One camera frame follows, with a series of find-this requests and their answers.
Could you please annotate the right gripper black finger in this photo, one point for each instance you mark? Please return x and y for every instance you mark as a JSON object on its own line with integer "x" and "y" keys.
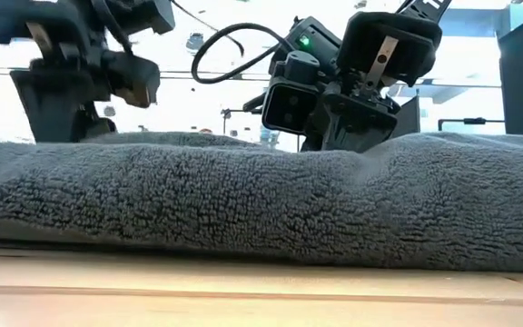
{"x": 352, "y": 125}

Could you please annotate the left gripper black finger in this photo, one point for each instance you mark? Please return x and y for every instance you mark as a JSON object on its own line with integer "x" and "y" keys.
{"x": 100, "y": 127}
{"x": 48, "y": 106}

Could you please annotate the dark grey terry towel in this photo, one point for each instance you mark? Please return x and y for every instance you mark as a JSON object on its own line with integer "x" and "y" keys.
{"x": 261, "y": 200}

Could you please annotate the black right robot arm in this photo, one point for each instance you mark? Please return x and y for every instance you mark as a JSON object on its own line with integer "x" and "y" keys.
{"x": 316, "y": 38}

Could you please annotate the small round dark fixture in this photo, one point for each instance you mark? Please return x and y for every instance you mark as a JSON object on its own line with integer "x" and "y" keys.
{"x": 109, "y": 111}

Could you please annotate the dark slanted board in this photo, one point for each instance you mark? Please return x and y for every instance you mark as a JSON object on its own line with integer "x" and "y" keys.
{"x": 409, "y": 119}

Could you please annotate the black horizontal stand bar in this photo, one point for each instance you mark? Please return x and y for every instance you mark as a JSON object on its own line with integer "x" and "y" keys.
{"x": 472, "y": 121}
{"x": 225, "y": 112}

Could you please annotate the dark ceiling dome fixture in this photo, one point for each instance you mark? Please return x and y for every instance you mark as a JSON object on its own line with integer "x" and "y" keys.
{"x": 195, "y": 42}

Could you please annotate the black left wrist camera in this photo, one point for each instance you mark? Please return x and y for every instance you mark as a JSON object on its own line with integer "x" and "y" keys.
{"x": 132, "y": 77}

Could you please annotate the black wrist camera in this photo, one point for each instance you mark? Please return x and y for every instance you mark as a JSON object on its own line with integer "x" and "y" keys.
{"x": 132, "y": 77}
{"x": 289, "y": 106}

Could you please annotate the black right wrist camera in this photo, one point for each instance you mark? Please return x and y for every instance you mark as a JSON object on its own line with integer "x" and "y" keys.
{"x": 289, "y": 106}

